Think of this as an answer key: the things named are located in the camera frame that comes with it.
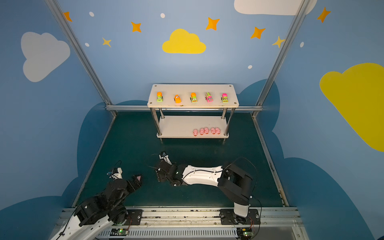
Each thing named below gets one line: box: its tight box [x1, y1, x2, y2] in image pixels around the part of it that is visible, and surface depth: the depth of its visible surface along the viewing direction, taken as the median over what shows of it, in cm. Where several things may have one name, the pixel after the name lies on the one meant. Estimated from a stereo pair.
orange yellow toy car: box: [174, 94, 182, 104], surface depth 80 cm
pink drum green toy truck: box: [221, 93, 229, 103], surface depth 80 cm
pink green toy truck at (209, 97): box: [205, 92, 214, 103], surface depth 80 cm
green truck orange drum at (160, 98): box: [156, 91, 164, 102], surface depth 81 cm
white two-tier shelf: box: [147, 84, 240, 139], surface depth 90 cm
